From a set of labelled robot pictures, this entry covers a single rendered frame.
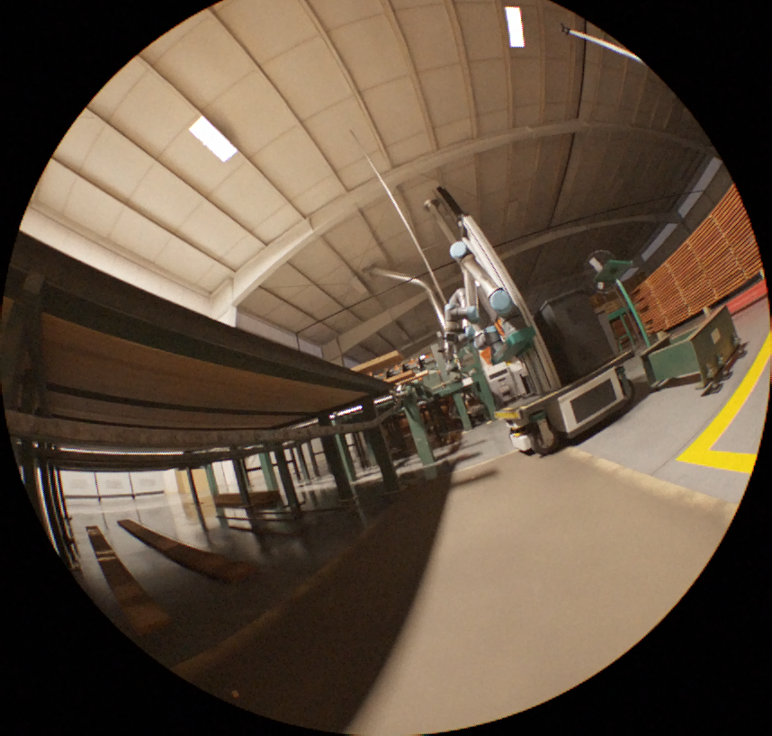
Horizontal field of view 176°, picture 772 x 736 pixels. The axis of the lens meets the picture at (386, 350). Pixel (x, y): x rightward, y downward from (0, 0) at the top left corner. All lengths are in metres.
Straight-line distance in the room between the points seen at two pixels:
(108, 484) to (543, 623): 6.09
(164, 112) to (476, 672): 7.26
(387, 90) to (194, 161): 4.74
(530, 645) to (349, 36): 7.10
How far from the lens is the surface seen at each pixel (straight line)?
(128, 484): 6.17
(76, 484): 6.03
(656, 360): 1.83
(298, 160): 7.02
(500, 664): 0.53
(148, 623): 0.96
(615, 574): 0.62
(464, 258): 1.54
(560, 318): 1.66
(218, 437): 0.68
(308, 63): 6.50
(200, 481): 6.64
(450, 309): 1.49
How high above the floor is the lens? 0.46
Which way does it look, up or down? 18 degrees up
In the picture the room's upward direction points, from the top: 18 degrees counter-clockwise
